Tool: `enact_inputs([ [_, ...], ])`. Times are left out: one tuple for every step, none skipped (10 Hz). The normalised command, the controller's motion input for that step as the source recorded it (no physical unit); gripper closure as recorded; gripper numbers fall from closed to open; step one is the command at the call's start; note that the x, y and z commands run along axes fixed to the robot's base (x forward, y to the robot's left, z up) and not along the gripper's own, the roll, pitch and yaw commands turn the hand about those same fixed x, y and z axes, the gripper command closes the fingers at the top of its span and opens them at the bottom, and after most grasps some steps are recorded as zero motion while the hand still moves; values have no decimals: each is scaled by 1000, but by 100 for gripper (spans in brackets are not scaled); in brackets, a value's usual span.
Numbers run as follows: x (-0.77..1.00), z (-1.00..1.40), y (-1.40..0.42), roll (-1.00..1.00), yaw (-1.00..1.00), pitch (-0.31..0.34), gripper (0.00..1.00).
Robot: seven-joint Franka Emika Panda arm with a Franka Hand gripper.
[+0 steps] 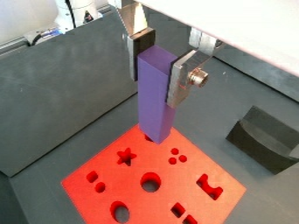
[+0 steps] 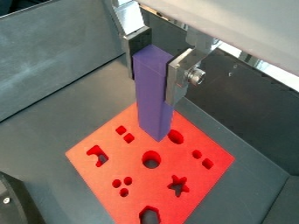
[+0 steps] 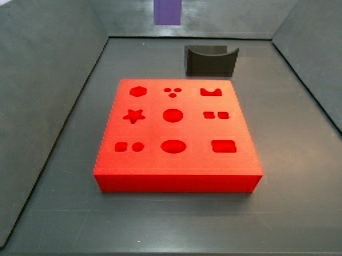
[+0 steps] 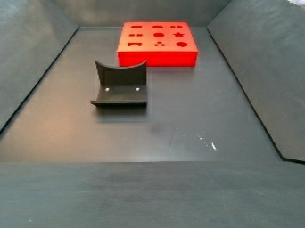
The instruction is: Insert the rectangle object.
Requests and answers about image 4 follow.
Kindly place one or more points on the black curved holder stand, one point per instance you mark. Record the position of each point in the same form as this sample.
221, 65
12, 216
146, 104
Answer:
123, 85

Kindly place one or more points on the red shape sorter box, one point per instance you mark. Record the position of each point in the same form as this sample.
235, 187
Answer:
163, 43

